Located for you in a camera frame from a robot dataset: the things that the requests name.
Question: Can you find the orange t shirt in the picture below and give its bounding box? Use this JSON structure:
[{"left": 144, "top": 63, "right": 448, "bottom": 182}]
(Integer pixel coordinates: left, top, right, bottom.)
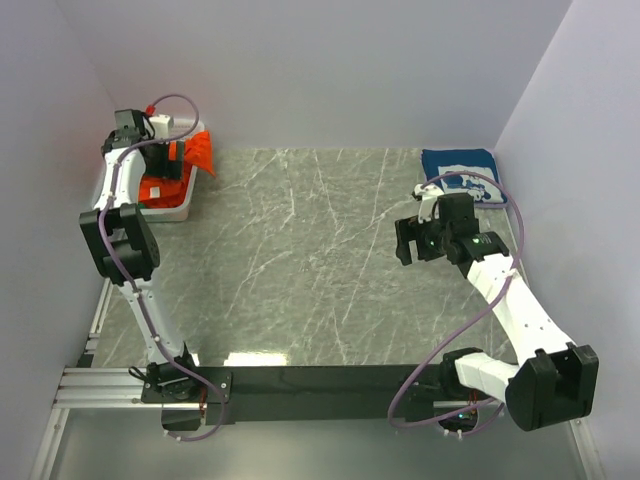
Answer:
[{"left": 138, "top": 130, "right": 216, "bottom": 209}]

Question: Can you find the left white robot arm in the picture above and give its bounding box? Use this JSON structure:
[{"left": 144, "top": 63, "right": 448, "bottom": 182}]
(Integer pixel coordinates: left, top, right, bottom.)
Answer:
[{"left": 79, "top": 109, "right": 206, "bottom": 403}]

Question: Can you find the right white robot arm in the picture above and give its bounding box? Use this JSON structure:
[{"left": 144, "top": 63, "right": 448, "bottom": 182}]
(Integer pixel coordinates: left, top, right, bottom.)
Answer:
[{"left": 395, "top": 186, "right": 599, "bottom": 431}]

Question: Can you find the white plastic laundry basket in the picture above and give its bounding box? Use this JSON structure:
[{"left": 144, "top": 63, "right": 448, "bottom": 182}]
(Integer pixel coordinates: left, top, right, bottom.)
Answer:
[{"left": 89, "top": 118, "right": 206, "bottom": 223}]

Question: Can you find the folded blue printed t shirt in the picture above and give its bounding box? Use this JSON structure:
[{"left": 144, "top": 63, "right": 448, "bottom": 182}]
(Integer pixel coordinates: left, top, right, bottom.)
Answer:
[{"left": 421, "top": 149, "right": 508, "bottom": 208}]

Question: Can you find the black base crossbeam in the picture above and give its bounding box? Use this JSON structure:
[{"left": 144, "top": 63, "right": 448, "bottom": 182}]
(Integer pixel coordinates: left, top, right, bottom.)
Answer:
[{"left": 140, "top": 364, "right": 481, "bottom": 431}]

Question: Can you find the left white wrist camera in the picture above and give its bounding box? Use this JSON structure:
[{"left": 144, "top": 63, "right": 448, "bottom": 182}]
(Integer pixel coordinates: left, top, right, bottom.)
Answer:
[{"left": 145, "top": 105, "right": 174, "bottom": 139}]

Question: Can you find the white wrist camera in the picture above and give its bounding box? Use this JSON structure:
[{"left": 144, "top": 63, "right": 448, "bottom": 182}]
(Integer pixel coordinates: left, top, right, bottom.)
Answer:
[
  {"left": 145, "top": 105, "right": 174, "bottom": 139},
  {"left": 412, "top": 184, "right": 444, "bottom": 224}
]

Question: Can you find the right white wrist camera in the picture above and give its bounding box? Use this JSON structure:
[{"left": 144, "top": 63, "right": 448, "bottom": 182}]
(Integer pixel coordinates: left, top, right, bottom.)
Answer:
[{"left": 412, "top": 184, "right": 444, "bottom": 224}]

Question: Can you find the aluminium frame rail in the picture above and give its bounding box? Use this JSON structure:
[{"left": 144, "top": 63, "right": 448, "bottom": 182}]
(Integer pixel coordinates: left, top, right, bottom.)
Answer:
[{"left": 29, "top": 279, "right": 206, "bottom": 480}]

